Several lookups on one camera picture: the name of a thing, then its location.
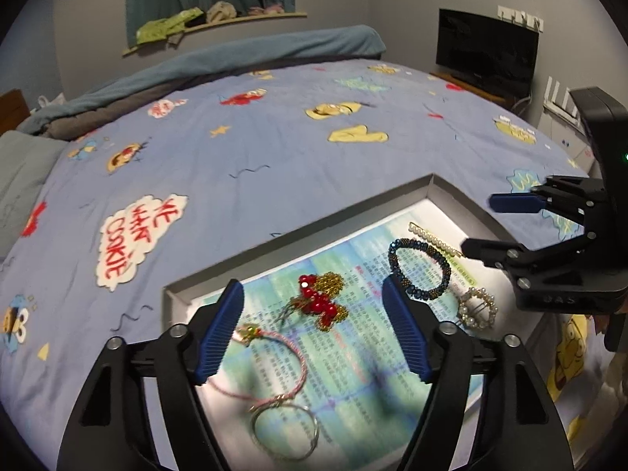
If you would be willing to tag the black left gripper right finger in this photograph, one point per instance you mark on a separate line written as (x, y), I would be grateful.
(412, 323)

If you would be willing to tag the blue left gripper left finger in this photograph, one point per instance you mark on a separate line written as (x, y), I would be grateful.
(218, 332)

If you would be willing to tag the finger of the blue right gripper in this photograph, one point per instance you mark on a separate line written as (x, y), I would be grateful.
(517, 203)
(495, 254)

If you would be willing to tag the thin silver ring bangle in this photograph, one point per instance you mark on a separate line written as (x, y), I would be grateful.
(285, 431)

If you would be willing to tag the pearl gold round hair clip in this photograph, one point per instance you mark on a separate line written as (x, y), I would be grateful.
(477, 309)

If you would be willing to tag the long pearl hair pin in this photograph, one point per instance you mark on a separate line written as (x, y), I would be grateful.
(434, 241)

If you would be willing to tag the white radiator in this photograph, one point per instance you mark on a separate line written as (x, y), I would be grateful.
(560, 121)

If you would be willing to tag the printed blue-green paper sheet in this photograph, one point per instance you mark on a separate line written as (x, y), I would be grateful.
(354, 377)

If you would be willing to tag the red bead gold ornament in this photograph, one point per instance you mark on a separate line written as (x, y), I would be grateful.
(318, 297)

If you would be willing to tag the grey shallow cardboard tray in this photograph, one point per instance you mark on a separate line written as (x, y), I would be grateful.
(205, 258)

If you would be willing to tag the black television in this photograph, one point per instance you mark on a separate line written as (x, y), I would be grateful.
(493, 52)

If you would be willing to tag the blue Sesame Street bedsheet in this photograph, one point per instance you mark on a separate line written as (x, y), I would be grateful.
(267, 152)

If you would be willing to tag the grey-green pillow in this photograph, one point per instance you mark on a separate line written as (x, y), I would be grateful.
(25, 162)

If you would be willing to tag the teal folded blanket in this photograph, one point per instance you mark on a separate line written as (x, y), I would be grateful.
(125, 95)

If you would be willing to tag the wooden headboard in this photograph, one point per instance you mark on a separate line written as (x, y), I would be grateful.
(13, 110)

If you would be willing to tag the green cloth on sill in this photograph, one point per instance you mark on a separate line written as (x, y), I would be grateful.
(160, 29)

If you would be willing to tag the wooden window sill shelf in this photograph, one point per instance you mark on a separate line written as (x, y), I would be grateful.
(215, 25)

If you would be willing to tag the beige cloth on sill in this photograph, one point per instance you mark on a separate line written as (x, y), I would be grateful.
(220, 11)

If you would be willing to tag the wall coat hook rack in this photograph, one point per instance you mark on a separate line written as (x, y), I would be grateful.
(520, 18)

